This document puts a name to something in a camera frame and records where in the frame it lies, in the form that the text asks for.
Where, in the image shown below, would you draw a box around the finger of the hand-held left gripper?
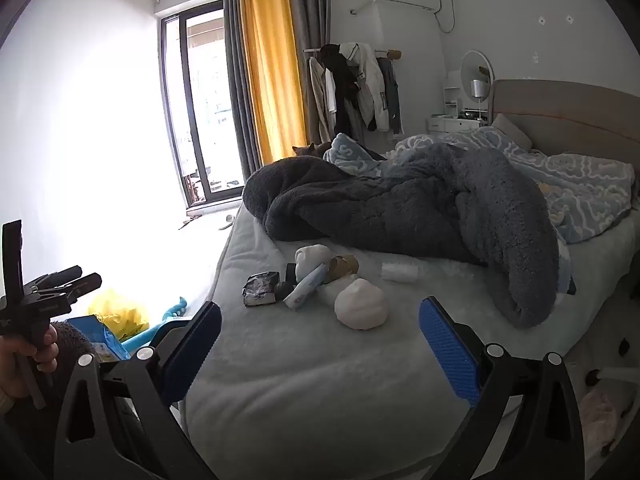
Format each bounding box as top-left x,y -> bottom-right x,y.
37,273 -> 103,307
34,266 -> 83,292

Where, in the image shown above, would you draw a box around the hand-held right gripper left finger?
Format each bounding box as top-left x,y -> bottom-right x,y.
52,301 -> 223,480

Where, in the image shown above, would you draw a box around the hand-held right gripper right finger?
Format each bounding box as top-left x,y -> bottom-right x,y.
418,296 -> 586,480

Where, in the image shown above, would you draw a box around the yellow plastic bag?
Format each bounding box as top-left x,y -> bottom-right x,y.
89,287 -> 151,342

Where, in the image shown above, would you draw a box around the silver snack wrapper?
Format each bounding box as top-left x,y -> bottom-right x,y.
242,271 -> 281,307

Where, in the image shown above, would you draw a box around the white plastic roll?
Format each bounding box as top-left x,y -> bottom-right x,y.
381,261 -> 418,282

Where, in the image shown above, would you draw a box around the white blue tube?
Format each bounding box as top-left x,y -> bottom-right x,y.
283,264 -> 330,311

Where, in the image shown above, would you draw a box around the white sock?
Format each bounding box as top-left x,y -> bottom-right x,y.
295,244 -> 330,281

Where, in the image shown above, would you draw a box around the person's left hand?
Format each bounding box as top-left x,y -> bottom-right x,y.
0,327 -> 59,402

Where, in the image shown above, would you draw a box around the blue cardboard box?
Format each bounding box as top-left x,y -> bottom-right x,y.
65,315 -> 132,363

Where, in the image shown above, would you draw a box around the dark grey fuzzy cloth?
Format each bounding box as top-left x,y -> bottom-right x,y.
50,322 -> 97,363

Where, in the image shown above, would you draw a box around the bed with light grey sheet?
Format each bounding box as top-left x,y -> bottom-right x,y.
182,200 -> 640,463

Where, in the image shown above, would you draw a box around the dark grey fleece blanket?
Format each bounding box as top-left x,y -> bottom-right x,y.
242,142 -> 561,330

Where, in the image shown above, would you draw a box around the pink cloth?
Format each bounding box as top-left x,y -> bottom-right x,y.
580,390 -> 627,456

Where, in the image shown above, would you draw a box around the black framed window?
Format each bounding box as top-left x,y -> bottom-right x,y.
159,0 -> 251,209

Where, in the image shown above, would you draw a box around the light blue patterned quilt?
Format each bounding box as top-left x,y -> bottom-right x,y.
324,127 -> 636,261

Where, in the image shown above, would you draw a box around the grey cat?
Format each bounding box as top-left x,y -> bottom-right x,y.
292,142 -> 333,159

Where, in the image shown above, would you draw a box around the white dresser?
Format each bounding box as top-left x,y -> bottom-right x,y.
426,112 -> 488,136

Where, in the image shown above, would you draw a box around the grey pillow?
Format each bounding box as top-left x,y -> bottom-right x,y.
490,114 -> 533,151

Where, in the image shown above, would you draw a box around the grey curtain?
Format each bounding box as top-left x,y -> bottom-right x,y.
223,0 -> 263,181

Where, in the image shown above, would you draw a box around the white shelf organiser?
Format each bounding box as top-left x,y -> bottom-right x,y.
442,70 -> 463,116

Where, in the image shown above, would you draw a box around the beige upholstered headboard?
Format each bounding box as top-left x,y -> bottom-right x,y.
487,79 -> 640,186

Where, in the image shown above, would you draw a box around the grey hanging trousers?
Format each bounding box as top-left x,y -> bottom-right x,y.
377,57 -> 404,136

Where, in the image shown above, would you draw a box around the white jacket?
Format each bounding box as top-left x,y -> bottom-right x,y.
340,42 -> 392,133

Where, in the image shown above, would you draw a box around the beige coat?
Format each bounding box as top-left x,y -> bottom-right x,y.
309,56 -> 335,142

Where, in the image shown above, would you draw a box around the yellow curtain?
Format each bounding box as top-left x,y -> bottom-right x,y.
239,0 -> 307,166

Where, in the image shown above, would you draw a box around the black garment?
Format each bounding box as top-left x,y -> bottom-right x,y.
320,44 -> 362,137

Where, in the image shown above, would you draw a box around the round white vanity mirror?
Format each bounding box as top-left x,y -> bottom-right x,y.
460,50 -> 495,123

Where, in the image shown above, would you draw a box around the clothes rack bar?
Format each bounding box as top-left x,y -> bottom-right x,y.
304,47 -> 403,57

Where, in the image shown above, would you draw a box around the clothes rack with garments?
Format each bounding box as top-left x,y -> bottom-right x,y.
287,0 -> 335,143

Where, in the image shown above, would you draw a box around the white power cable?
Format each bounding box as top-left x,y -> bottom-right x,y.
434,0 -> 459,36

